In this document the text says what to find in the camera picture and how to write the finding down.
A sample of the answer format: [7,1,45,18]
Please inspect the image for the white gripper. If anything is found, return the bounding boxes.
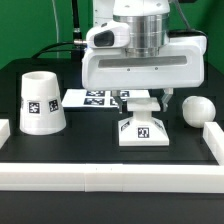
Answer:
[82,36,207,113]

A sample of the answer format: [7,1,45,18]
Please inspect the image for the black cable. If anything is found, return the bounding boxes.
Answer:
[31,0,88,59]

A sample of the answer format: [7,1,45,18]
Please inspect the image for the white marker sheet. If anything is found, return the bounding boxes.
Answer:
[62,89,150,108]

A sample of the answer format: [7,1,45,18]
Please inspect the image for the white lamp bulb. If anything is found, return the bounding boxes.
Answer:
[182,96,216,128]

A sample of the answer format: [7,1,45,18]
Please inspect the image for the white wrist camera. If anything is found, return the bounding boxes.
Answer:
[86,20,130,49]

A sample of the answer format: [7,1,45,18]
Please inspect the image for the white left fence wall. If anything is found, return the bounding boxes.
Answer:
[0,119,10,149]

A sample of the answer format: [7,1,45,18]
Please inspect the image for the grey thin cable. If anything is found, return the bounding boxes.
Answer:
[51,0,60,60]

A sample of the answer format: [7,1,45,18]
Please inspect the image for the white lamp base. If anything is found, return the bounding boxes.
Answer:
[118,97,169,146]

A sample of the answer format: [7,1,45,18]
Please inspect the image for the white lamp shade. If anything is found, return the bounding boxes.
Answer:
[20,71,66,135]

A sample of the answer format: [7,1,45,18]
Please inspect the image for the white front fence wall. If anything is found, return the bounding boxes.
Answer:
[0,163,224,193]

